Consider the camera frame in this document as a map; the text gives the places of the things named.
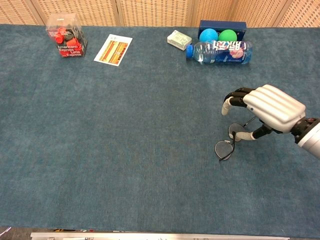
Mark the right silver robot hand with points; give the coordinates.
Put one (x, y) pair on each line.
(272, 107)

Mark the thin-framed eyeglasses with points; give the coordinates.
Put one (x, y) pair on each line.
(222, 148)

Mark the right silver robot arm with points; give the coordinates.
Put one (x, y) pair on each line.
(312, 140)

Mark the plastic bottle with blue label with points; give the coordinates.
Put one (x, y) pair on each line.
(225, 53)

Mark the green ball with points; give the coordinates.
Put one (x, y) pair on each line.
(227, 35)

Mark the dark blue box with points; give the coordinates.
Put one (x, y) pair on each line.
(222, 25)

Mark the blue ball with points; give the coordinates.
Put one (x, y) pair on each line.
(208, 35)

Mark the small white green box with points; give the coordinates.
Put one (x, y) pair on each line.
(178, 38)

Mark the blue felt table mat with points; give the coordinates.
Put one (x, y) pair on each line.
(125, 150)

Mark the woven rattan folding screen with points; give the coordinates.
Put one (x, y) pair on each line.
(150, 12)

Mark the white card with orange print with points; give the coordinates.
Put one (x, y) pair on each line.
(112, 50)

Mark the clear box with red cups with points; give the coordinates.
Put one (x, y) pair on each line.
(70, 47)

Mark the aluminium rail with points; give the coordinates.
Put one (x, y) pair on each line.
(150, 236)

